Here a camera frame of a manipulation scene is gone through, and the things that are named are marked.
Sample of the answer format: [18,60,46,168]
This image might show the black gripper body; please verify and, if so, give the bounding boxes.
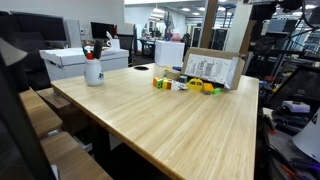
[249,1,278,22]

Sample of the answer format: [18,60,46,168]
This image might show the brown cardboard box with label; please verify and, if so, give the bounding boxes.
[181,46,247,91]

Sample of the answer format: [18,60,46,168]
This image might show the white lidded storage box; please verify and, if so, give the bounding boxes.
[38,47,130,82]

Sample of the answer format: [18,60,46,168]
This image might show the cardboard box under table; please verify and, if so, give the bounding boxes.
[35,87,90,136]

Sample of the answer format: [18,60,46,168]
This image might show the black metal shelving rack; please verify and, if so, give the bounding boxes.
[253,16,320,68]

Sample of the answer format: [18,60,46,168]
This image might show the black cabinet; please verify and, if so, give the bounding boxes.
[191,26,203,48]
[211,28,230,52]

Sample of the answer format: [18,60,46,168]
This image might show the tilted black screen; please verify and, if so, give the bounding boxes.
[266,64,320,111]

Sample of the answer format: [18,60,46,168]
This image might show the blue purple object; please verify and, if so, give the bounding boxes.
[163,11,175,42]

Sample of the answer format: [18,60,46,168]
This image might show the yellow toy car block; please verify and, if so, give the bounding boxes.
[185,77,205,92]

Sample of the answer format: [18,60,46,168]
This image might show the small white device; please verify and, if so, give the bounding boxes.
[281,100,311,115]

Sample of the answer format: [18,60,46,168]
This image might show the green white gray toy block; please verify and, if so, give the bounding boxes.
[178,74,189,85]

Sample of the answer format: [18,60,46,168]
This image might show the plain wooden block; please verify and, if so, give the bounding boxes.
[164,67,182,81]

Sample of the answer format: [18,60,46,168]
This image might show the white picture toy block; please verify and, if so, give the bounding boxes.
[170,80,181,92]

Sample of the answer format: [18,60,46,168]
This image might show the white cone sheet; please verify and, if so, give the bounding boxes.
[292,108,320,164]

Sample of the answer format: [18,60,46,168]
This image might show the black office chair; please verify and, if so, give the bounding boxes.
[13,31,53,92]
[116,33,135,67]

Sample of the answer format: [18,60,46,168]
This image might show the white pen cup with logo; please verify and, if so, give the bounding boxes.
[83,58,105,87]

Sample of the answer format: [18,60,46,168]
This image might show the gray cabinet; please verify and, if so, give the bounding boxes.
[64,18,83,49]

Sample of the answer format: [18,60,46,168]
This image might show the large black computer monitor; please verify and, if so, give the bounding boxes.
[9,10,68,43]

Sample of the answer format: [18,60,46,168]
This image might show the wooden bench top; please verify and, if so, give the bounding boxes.
[39,130,114,180]
[18,87,64,139]

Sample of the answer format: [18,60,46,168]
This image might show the black foreground stand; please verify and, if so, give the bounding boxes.
[0,36,57,180]

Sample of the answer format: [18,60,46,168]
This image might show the dark handled brush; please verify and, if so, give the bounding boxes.
[92,38,104,61]

